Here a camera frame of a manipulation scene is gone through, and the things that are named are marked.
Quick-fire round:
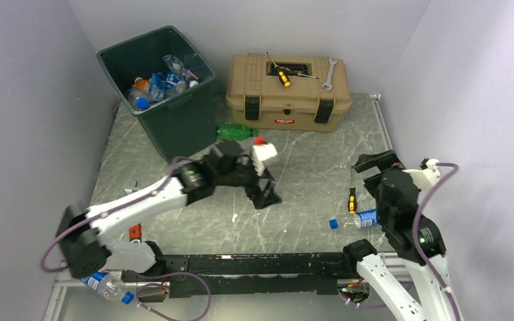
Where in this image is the crushed Pepsi bottle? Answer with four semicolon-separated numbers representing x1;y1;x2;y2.
329;209;379;230

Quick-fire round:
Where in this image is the orange juice bottle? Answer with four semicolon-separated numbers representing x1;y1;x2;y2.
133;77;150;92

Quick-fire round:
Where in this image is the yellow black screwdriver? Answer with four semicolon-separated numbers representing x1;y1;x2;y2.
266;51;290;88

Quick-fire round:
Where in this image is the crushed blue label bottle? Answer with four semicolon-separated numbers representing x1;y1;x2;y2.
148;72;166;104

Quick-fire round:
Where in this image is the blue label water bottle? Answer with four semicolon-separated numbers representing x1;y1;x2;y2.
165;73;199;97

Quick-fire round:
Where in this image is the tan plastic toolbox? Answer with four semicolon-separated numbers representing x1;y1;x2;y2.
226;53;352;132

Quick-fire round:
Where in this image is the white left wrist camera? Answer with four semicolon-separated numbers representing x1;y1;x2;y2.
251;136;278;176

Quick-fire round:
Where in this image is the thin dark screwdriver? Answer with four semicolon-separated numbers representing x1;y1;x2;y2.
280;67;318;79

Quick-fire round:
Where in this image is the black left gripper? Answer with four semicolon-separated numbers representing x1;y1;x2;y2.
216;154;282;208

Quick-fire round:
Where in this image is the purple cable loop front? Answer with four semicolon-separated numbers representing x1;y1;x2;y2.
135;271;213;321

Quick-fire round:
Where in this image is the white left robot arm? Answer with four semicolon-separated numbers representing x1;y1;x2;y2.
55;138;282;281

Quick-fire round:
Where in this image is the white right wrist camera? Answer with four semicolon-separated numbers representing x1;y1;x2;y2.
404;158;441;191

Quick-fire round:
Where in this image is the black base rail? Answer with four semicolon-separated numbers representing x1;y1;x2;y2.
119;241;386;298

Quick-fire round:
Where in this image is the red handle adjustable wrench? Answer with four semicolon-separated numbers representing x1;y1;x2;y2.
124;179;145;245

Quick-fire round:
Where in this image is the dark green plastic bin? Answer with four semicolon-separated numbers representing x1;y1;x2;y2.
96;25;217;163

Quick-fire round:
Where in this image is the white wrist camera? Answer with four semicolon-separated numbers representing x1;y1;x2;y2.
251;136;278;176
404;158;441;191

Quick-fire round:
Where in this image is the yellow black tool right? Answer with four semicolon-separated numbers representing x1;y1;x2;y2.
347;166;357;215

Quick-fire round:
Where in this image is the silver open-end wrench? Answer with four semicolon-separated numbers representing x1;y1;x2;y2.
322;58;338;91

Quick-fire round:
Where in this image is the green plastic bottle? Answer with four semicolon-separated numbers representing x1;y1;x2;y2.
216;124;258;141

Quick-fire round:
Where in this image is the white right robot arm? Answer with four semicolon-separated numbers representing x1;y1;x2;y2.
342;150;463;320

